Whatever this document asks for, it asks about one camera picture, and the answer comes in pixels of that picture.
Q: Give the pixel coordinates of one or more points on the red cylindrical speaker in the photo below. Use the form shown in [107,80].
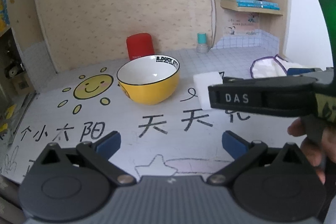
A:
[139,45]

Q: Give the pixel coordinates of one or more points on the person's right hand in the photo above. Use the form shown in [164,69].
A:
[295,128]

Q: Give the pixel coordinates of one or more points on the cartoon certificate wall poster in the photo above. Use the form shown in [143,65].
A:
[240,24]

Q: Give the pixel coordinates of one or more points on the teal capped small bottle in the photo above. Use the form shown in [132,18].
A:
[202,39]

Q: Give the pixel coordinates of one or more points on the black roller skate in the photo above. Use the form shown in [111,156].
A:
[13,69]

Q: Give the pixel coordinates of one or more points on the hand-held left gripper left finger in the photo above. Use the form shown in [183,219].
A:
[109,145]

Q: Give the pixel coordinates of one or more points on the yellow bowl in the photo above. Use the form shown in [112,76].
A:
[149,92]

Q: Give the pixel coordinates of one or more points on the blue cover book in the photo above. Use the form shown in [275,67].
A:
[252,1]

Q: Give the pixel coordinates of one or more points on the cardboard box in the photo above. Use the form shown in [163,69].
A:
[22,85]

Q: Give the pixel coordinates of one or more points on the white sponge block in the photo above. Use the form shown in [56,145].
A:
[203,87]

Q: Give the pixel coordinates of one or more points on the wooden side cabinet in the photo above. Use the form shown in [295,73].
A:
[15,35]

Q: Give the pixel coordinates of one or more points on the white cloth bag purple trim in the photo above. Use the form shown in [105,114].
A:
[265,67]

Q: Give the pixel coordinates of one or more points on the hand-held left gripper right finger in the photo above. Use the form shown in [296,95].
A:
[232,144]

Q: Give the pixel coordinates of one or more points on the blue object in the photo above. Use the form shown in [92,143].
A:
[299,71]

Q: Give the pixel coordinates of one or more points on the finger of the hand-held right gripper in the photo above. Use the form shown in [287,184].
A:
[236,79]

